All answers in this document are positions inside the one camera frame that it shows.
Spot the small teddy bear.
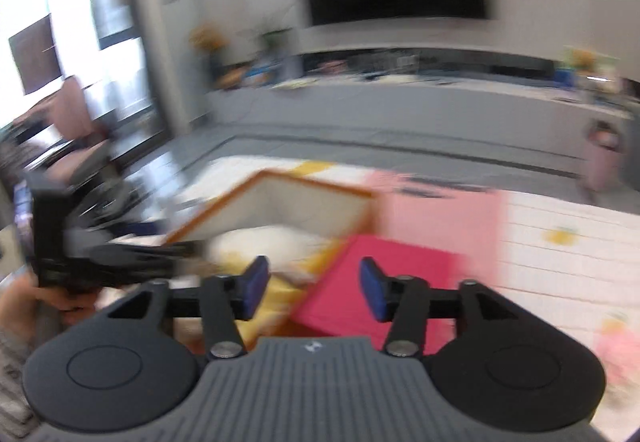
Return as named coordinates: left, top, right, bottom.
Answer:
left=564, top=46, right=599, bottom=82

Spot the pink chair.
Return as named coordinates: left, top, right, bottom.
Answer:
left=12, top=76, right=111, bottom=186

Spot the striped shirt torso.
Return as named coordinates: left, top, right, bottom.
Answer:
left=0, top=330, right=39, bottom=439

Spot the dried yellow flower vase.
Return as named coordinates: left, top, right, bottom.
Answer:
left=189, top=23, right=230, bottom=90

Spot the person left hand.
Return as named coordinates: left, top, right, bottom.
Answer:
left=1, top=272, right=102, bottom=340

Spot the pink plush toy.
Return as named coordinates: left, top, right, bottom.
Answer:
left=593, top=312, right=639, bottom=410

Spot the green potted plant left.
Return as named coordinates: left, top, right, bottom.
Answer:
left=256, top=4, right=299, bottom=84

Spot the pink waste bin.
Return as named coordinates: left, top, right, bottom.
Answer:
left=580, top=119, right=625, bottom=202

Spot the checkered lemon table cloth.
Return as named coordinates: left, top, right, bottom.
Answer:
left=178, top=156, right=639, bottom=441

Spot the red Wonderlab box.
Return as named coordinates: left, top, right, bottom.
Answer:
left=291, top=235, right=462, bottom=350

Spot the cream towel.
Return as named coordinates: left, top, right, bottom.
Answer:
left=204, top=224, right=331, bottom=274

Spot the yellow snack packet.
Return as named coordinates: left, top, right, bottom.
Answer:
left=236, top=240, right=346, bottom=350

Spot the orange cardboard box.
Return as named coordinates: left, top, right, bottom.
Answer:
left=164, top=170, right=378, bottom=348

